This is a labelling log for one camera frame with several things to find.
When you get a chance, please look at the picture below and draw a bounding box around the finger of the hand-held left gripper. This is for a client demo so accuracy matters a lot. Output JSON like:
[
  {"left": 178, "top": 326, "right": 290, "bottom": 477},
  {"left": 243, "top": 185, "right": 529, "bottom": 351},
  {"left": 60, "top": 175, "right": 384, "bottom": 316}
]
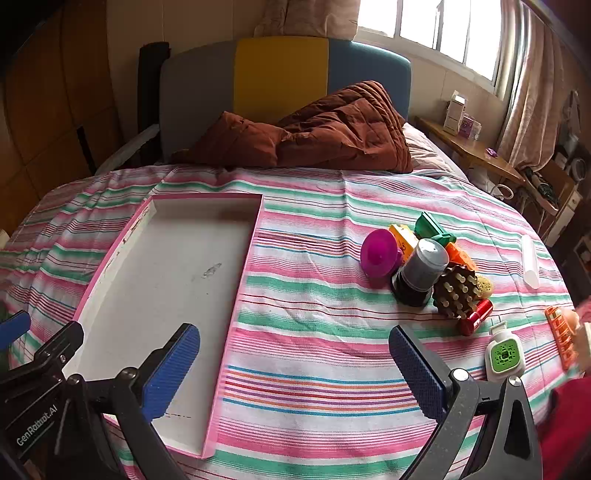
[
  {"left": 0, "top": 310, "right": 32, "bottom": 354},
  {"left": 28, "top": 320, "right": 85, "bottom": 384}
]

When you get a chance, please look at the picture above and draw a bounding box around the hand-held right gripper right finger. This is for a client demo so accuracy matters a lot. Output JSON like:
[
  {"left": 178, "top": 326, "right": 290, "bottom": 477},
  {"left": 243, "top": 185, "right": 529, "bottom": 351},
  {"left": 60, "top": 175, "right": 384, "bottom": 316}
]
[{"left": 388, "top": 324, "right": 543, "bottom": 480}]

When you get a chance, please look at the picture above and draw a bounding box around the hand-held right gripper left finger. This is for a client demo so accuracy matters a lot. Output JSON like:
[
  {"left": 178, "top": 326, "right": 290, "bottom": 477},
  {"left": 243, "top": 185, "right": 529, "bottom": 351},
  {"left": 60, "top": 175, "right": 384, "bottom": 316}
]
[{"left": 62, "top": 323, "right": 201, "bottom": 480}]

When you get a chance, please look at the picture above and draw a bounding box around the brown wooden peg brush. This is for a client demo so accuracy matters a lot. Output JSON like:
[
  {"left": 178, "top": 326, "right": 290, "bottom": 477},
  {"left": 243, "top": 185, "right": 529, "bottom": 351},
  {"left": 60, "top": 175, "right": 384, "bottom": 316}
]
[{"left": 433, "top": 264, "right": 480, "bottom": 319}]

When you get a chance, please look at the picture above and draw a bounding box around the white green plug-in device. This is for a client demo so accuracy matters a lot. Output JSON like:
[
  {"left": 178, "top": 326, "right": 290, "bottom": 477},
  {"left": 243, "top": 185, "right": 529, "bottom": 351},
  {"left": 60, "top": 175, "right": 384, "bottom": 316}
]
[{"left": 484, "top": 318, "right": 526, "bottom": 383}]

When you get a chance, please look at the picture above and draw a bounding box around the pink shallow cardboard tray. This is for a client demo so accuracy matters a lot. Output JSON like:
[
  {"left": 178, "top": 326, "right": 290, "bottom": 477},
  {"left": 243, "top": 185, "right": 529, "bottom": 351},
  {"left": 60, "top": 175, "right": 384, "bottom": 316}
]
[{"left": 69, "top": 193, "right": 265, "bottom": 460}]

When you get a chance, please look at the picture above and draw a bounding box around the orange dotted building block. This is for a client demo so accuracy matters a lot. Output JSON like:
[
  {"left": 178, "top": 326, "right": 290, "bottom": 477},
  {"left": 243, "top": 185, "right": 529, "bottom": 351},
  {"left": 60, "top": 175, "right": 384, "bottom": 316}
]
[{"left": 444, "top": 242, "right": 474, "bottom": 268}]

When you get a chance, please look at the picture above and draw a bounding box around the yellow plastic clip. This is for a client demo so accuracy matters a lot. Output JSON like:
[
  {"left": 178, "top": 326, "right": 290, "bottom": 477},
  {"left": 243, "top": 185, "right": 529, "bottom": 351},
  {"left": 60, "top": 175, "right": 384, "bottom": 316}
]
[{"left": 388, "top": 224, "right": 419, "bottom": 266}]

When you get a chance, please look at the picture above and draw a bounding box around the green plastic flanged tube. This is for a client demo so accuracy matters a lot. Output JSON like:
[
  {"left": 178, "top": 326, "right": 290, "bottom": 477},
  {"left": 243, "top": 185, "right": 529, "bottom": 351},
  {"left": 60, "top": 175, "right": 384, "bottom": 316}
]
[{"left": 414, "top": 211, "right": 458, "bottom": 245}]

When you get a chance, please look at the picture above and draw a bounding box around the striped pink green bed sheet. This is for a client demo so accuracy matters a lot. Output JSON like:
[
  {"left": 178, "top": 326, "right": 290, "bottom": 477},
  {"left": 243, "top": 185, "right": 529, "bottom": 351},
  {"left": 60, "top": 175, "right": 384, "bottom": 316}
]
[{"left": 0, "top": 164, "right": 578, "bottom": 480}]

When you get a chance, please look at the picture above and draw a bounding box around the orange plastic rack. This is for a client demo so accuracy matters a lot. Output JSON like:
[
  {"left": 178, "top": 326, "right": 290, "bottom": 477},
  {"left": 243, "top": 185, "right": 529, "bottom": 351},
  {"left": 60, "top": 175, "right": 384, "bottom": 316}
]
[{"left": 544, "top": 305, "right": 580, "bottom": 371}]

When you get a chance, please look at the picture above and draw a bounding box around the translucent white plastic tube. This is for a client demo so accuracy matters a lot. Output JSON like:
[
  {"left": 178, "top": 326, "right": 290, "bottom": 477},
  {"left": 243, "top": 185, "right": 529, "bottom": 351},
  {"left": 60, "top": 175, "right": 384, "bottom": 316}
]
[{"left": 521, "top": 234, "right": 541, "bottom": 290}]

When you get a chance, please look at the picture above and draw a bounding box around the person's red clothing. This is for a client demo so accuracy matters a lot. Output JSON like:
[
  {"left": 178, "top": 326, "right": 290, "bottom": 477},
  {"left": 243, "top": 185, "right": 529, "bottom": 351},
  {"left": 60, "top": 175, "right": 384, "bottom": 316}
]
[{"left": 538, "top": 374, "right": 591, "bottom": 480}]

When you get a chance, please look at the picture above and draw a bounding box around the wooden wardrobe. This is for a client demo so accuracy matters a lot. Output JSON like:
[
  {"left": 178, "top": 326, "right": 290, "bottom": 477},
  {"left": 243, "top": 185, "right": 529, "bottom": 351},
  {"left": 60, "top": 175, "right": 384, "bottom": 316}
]
[{"left": 0, "top": 0, "right": 123, "bottom": 241}]

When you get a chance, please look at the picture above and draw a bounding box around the pale pink pillow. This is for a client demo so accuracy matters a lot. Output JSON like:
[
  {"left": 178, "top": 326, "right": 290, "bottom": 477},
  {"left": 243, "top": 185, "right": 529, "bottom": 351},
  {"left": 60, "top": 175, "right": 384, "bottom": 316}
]
[{"left": 402, "top": 121, "right": 467, "bottom": 178}]

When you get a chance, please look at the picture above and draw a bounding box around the wooden bedside table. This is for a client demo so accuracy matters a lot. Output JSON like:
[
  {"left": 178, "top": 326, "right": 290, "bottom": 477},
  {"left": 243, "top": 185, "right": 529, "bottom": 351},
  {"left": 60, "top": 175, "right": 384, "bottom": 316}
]
[{"left": 416, "top": 115, "right": 527, "bottom": 185}]

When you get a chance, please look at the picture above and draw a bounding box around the cluttered wooden shelf unit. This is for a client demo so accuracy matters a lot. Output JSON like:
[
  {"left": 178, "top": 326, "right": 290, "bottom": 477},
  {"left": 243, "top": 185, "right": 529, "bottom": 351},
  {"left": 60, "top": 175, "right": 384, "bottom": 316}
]
[{"left": 522, "top": 88, "right": 591, "bottom": 259}]

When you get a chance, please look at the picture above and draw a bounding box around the small purple box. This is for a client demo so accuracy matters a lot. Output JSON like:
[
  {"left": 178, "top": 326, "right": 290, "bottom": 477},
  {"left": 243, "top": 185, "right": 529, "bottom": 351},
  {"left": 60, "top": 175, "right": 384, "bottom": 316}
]
[{"left": 459, "top": 114, "right": 482, "bottom": 139}]

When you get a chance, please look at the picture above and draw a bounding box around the brown quilted duvet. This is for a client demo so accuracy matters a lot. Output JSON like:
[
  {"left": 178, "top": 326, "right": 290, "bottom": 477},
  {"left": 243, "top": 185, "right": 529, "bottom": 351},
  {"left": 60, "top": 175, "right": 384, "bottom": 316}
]
[{"left": 172, "top": 80, "right": 414, "bottom": 175}]

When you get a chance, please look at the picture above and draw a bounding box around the tall white carton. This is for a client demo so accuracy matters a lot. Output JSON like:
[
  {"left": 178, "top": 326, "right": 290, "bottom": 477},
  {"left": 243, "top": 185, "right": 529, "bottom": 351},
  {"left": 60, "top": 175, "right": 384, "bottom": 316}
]
[{"left": 443, "top": 91, "right": 468, "bottom": 132}]

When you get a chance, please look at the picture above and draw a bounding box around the beige patterned side curtain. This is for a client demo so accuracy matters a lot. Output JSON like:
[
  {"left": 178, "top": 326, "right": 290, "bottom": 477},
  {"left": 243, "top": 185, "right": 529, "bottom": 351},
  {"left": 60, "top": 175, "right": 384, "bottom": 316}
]
[{"left": 496, "top": 9, "right": 578, "bottom": 171}]

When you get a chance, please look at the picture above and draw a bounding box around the grey yellow blue headboard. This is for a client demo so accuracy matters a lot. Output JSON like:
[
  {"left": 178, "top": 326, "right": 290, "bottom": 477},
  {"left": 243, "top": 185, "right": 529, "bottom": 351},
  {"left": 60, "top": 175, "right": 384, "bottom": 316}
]
[{"left": 159, "top": 37, "right": 411, "bottom": 162}]

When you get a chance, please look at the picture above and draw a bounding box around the window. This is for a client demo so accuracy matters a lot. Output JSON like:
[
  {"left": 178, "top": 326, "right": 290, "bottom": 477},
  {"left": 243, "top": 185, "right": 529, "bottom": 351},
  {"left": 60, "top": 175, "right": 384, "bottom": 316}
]
[{"left": 358, "top": 0, "right": 527, "bottom": 97}]

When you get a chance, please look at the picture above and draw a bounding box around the beige short curtain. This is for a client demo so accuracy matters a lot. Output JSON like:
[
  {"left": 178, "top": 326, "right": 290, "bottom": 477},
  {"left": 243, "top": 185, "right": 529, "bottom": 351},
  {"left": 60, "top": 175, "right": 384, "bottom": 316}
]
[{"left": 254, "top": 0, "right": 361, "bottom": 40}]

